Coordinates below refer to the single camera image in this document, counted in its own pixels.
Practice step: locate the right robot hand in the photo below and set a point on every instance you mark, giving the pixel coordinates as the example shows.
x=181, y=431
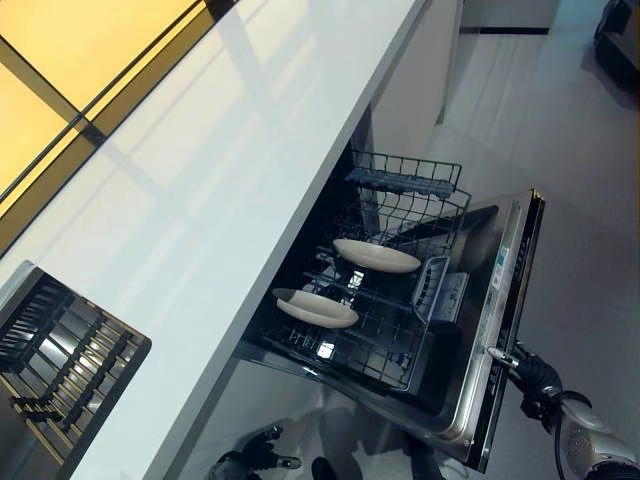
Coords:
x=537, y=375

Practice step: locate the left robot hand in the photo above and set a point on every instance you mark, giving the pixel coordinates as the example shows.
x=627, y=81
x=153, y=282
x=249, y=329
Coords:
x=255, y=452

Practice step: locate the built-in dishwasher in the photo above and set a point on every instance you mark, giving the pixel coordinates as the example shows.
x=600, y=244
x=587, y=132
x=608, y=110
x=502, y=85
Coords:
x=480, y=310

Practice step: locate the beige round plate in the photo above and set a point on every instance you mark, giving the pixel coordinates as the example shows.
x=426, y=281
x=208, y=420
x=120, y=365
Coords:
x=315, y=307
x=375, y=255

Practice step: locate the black robot left foot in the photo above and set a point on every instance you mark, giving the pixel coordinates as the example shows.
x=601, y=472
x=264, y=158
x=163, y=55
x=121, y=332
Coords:
x=324, y=470

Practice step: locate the black robot foot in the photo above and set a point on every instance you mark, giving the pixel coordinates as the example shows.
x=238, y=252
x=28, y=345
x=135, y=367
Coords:
x=425, y=462
x=324, y=470

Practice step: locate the grey detergent dispenser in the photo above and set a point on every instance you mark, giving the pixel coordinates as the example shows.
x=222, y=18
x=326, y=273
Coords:
x=440, y=295

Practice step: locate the black robot right foot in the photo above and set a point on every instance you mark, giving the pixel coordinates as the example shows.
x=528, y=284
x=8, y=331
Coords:
x=425, y=462

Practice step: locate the black steel dish rack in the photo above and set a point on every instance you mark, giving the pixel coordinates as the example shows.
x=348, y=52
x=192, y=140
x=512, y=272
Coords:
x=65, y=350

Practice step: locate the dark background furniture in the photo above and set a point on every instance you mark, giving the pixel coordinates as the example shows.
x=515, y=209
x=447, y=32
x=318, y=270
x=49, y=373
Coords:
x=617, y=40

